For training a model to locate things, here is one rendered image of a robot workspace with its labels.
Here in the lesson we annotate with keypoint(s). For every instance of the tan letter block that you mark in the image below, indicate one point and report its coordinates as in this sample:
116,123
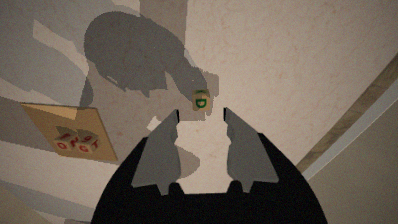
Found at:
88,144
201,100
66,141

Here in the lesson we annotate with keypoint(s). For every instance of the tan mat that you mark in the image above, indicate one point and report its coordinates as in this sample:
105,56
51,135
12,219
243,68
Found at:
54,120

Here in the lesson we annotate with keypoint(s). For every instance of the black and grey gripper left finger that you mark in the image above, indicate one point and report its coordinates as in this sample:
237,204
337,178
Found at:
146,173

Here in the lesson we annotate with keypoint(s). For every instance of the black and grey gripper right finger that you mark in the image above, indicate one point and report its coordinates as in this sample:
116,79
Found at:
264,170

